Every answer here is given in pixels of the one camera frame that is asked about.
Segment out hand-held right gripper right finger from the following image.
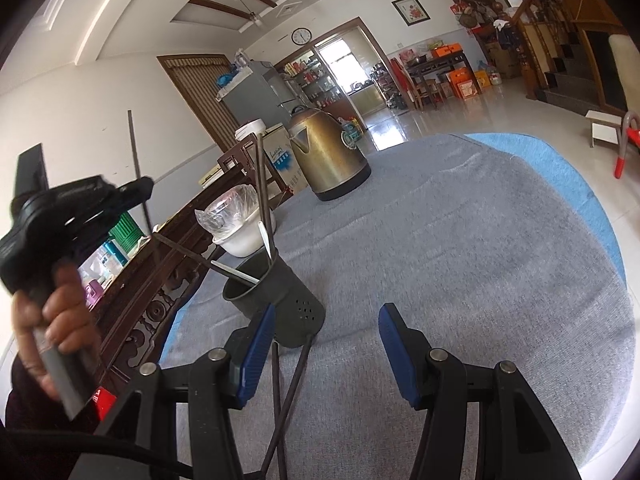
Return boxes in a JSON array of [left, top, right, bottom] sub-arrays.
[[378, 302, 583, 480]]

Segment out red stool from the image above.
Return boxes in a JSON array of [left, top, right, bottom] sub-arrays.
[[614, 111, 640, 179]]

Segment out brass electric kettle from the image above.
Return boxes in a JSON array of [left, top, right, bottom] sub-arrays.
[[287, 106, 372, 202]]

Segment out wooden side table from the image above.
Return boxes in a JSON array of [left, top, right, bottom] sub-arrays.
[[404, 54, 477, 111]]

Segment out person's left forearm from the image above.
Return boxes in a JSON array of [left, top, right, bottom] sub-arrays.
[[2, 350, 101, 433]]

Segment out wooden door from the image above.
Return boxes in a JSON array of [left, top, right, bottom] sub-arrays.
[[156, 53, 242, 157]]

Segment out white bowl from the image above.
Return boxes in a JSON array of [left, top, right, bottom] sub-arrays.
[[212, 219, 276, 257]]

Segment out orange boxes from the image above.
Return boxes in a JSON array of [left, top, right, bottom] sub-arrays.
[[446, 66, 489, 99]]

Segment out person's left hand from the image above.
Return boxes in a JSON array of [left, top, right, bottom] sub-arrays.
[[11, 259, 102, 400]]

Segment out dark wooden chopstick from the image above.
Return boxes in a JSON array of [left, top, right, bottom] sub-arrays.
[[260, 160, 277, 261], [255, 134, 271, 233], [271, 344, 289, 480], [151, 233, 247, 282], [259, 335, 317, 480]]

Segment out red plastic object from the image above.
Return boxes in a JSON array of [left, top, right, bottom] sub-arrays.
[[89, 388, 119, 422]]

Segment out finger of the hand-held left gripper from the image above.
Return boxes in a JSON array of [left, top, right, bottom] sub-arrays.
[[116, 176, 154, 207]]

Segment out white step stool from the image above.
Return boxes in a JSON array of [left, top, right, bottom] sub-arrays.
[[584, 109, 627, 149]]

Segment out printed cardboard box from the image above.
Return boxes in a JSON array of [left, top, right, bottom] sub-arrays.
[[264, 129, 309, 196]]

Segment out clear plastic bag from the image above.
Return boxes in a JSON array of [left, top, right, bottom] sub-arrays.
[[195, 184, 259, 239]]

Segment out green plastic basket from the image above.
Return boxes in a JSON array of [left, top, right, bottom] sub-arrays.
[[106, 209, 140, 257]]

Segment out wooden chair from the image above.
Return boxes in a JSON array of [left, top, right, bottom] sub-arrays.
[[216, 135, 292, 207]]

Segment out framed picture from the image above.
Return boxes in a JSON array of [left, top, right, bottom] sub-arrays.
[[391, 0, 432, 27]]

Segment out carved dark wooden bench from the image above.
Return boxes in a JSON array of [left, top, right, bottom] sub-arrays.
[[92, 160, 293, 397]]

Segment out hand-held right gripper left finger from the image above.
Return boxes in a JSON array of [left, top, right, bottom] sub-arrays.
[[67, 304, 277, 480]]

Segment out wooden staircase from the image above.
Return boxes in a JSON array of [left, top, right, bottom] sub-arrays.
[[515, 0, 640, 116]]

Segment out grey refrigerator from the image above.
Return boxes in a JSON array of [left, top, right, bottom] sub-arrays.
[[220, 60, 302, 127]]

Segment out grey tablecloth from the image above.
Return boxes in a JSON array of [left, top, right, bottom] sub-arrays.
[[160, 132, 636, 480]]

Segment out grey metal utensil holder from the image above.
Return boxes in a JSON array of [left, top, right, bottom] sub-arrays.
[[221, 252, 327, 350]]

